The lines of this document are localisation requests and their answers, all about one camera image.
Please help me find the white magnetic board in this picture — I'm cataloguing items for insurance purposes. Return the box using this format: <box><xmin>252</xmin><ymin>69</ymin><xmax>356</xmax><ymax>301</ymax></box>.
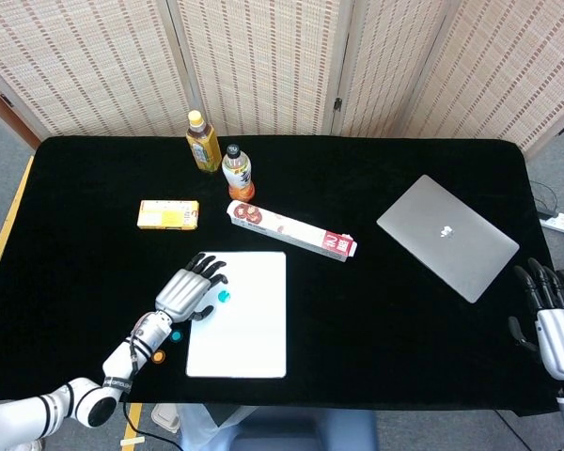
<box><xmin>185</xmin><ymin>251</ymin><xmax>288</xmax><ymax>380</ymax></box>

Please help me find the black velvet tablecloth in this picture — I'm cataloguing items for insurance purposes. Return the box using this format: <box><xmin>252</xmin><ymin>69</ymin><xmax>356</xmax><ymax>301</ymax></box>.
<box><xmin>0</xmin><ymin>134</ymin><xmax>564</xmax><ymax>417</ymax></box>

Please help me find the blue chair seat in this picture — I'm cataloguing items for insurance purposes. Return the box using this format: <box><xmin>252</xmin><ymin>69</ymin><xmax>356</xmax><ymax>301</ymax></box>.
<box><xmin>229</xmin><ymin>408</ymin><xmax>380</xmax><ymax>451</ymax></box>

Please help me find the woven folding screen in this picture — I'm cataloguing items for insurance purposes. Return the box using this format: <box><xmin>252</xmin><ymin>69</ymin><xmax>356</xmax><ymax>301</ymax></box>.
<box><xmin>0</xmin><ymin>0</ymin><xmax>564</xmax><ymax>151</ymax></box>

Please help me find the light blue jeans leg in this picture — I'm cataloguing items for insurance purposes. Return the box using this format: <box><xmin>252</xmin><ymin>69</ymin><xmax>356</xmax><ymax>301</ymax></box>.
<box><xmin>176</xmin><ymin>404</ymin><xmax>259</xmax><ymax>451</ymax></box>

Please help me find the silver closed laptop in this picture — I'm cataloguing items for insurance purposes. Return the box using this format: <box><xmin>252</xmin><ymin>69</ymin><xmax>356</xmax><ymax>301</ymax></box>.
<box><xmin>376</xmin><ymin>174</ymin><xmax>521</xmax><ymax>304</ymax></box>

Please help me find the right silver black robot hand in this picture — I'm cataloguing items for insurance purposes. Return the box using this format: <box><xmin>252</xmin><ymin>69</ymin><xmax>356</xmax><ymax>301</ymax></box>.
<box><xmin>507</xmin><ymin>257</ymin><xmax>564</xmax><ymax>382</ymax></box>

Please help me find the yellow cardboard box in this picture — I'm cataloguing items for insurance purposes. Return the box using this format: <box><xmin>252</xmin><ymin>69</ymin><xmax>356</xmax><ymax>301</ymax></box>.
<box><xmin>136</xmin><ymin>199</ymin><xmax>201</xmax><ymax>231</ymax></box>

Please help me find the black cap orange drink bottle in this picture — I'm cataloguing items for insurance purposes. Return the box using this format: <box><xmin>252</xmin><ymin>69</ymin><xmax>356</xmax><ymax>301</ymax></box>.
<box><xmin>221</xmin><ymin>143</ymin><xmax>256</xmax><ymax>203</ymax></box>

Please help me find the yellow cap tea bottle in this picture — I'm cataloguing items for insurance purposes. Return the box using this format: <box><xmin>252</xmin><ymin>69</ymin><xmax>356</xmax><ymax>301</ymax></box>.
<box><xmin>185</xmin><ymin>109</ymin><xmax>223</xmax><ymax>174</ymax></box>

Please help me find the black floor cable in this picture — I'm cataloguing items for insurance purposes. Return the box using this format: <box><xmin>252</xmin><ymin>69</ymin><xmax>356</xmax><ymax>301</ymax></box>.
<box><xmin>529</xmin><ymin>179</ymin><xmax>561</xmax><ymax>218</ymax></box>

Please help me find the long white red carton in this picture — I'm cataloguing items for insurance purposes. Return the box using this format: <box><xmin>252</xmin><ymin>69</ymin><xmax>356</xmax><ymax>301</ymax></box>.
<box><xmin>227</xmin><ymin>199</ymin><xmax>360</xmax><ymax>263</ymax></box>

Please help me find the white plastic container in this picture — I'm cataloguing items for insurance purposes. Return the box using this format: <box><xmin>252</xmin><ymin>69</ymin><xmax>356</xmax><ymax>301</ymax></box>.
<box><xmin>149</xmin><ymin>402</ymin><xmax>180</xmax><ymax>434</ymax></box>

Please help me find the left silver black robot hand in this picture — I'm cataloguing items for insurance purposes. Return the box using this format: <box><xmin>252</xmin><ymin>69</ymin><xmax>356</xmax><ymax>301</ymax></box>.
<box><xmin>154</xmin><ymin>252</ymin><xmax>229</xmax><ymax>324</ymax></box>

